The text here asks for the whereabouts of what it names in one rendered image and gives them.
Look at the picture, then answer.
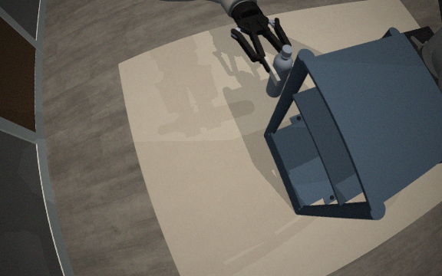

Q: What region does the grey bottle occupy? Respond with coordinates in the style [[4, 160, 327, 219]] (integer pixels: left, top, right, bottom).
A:
[[266, 44, 293, 98]]

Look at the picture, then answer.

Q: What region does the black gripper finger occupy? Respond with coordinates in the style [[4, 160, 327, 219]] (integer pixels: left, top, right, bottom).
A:
[[231, 20, 281, 87], [257, 18, 292, 53]]

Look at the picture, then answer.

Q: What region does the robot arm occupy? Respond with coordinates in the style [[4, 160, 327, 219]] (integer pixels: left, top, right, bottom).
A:
[[160, 0, 442, 93]]

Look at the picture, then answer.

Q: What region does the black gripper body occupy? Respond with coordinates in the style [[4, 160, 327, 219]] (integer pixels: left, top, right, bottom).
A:
[[231, 1, 269, 36]]

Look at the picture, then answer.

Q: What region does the blue shelving unit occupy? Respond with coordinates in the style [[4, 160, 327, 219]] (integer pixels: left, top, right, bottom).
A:
[[264, 27, 442, 220]]

